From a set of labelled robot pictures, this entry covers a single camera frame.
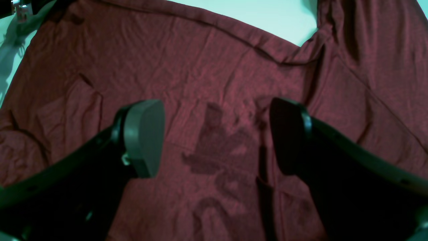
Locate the dark red long-sleeve shirt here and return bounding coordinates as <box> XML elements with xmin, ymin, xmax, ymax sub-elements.
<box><xmin>1</xmin><ymin>0</ymin><xmax>427</xmax><ymax>241</ymax></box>

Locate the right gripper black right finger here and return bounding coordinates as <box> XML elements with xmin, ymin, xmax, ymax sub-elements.
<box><xmin>269</xmin><ymin>97</ymin><xmax>428</xmax><ymax>241</ymax></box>

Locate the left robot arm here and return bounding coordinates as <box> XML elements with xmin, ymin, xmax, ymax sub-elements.
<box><xmin>0</xmin><ymin>0</ymin><xmax>52</xmax><ymax>22</ymax></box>

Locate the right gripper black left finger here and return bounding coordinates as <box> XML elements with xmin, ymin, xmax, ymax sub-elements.
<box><xmin>0</xmin><ymin>99</ymin><xmax>166</xmax><ymax>241</ymax></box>

